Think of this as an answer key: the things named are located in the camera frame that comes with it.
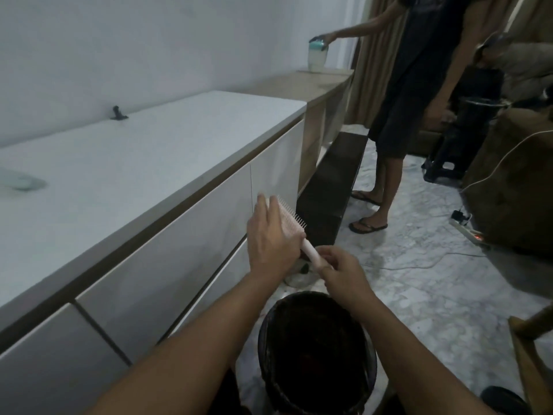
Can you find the person's left hand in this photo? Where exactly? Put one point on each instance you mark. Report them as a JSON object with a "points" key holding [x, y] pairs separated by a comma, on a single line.
{"points": [[270, 246]]}

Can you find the person's right hand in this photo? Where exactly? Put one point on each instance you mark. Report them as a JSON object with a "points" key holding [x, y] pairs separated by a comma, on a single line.
{"points": [[345, 278]]}

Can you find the person's right thumb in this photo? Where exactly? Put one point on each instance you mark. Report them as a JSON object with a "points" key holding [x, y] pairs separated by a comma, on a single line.
{"points": [[329, 252]]}

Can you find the person's left thumb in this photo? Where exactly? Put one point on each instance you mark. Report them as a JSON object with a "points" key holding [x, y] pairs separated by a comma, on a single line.
{"points": [[296, 242]]}

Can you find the white hairbrush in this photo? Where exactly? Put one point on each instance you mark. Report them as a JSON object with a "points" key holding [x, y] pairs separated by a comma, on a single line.
{"points": [[290, 218]]}

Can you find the person's left forearm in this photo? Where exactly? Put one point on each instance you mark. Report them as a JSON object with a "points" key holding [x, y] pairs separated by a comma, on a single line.
{"points": [[190, 350]]}

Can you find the person's right forearm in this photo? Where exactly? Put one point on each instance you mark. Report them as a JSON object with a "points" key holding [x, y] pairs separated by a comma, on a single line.
{"points": [[414, 367]]}

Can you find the black flip-flop sandal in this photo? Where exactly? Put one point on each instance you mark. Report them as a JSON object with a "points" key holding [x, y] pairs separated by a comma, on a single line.
{"points": [[365, 197], [367, 227]]}

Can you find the black low bench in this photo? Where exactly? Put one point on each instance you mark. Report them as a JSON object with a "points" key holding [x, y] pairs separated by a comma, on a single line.
{"points": [[332, 181]]}

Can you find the black trash bin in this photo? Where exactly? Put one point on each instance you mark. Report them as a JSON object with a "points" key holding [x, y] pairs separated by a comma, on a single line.
{"points": [[317, 358]]}

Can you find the white power strip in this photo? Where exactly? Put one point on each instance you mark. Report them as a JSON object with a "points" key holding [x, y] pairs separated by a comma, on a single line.
{"points": [[468, 232]]}

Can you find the light wooden shelf unit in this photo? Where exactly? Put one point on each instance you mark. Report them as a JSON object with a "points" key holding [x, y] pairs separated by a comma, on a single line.
{"points": [[311, 95]]}

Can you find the white drawer cabinet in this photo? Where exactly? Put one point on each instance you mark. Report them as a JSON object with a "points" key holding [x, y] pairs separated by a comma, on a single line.
{"points": [[129, 203]]}

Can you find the black plastic stool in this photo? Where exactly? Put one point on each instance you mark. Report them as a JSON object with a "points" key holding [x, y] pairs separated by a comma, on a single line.
{"points": [[464, 133]]}

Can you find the brown curtain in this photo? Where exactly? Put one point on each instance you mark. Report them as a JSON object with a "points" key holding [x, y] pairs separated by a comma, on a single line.
{"points": [[373, 73]]}

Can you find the white jar with teal lid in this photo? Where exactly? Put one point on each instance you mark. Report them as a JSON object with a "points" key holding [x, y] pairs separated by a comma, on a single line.
{"points": [[317, 58]]}

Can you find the brown sofa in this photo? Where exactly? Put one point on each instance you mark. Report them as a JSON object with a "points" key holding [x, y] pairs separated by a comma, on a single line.
{"points": [[514, 185]]}

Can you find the small black hook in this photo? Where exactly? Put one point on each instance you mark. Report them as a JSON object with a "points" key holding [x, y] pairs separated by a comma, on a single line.
{"points": [[118, 114]]}

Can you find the wooden chair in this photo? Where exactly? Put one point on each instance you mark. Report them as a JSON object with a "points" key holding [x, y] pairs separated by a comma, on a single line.
{"points": [[533, 358]]}

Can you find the beige cushion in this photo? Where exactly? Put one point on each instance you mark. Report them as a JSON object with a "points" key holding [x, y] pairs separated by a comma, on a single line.
{"points": [[525, 66]]}

